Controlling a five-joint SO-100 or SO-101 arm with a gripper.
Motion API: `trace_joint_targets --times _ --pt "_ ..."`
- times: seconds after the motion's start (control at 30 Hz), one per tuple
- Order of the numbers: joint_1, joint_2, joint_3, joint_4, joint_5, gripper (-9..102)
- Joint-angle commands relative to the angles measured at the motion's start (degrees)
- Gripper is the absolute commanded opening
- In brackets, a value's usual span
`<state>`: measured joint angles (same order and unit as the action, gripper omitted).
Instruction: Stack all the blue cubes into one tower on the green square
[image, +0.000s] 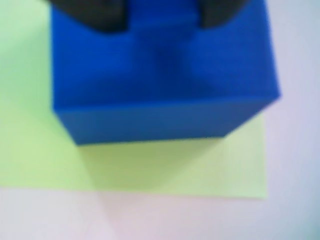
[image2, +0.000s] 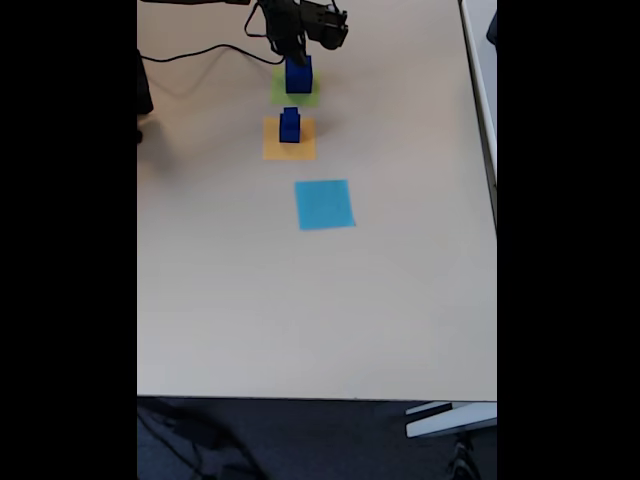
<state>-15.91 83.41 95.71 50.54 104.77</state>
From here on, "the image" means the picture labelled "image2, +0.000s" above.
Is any largest blue cube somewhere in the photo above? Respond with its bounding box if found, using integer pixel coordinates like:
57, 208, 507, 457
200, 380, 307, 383
284, 54, 315, 96

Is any large blue cube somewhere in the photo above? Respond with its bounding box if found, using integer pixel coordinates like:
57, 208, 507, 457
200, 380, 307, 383
278, 117, 302, 145

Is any green paper square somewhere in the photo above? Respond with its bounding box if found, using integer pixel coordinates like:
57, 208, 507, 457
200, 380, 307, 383
270, 67, 322, 108

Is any orange paper square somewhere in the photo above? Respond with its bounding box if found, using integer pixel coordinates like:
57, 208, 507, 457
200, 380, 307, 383
262, 115, 318, 162

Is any light blue paper square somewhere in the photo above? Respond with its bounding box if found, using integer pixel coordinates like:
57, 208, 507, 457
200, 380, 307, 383
294, 178, 357, 232

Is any white side desk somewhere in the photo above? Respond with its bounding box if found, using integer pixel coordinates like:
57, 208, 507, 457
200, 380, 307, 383
458, 0, 498, 231

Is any white table foot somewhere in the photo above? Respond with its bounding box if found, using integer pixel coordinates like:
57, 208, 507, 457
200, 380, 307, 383
404, 400, 498, 440

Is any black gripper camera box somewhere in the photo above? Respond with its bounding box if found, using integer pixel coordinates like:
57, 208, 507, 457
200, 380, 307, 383
299, 0, 350, 52

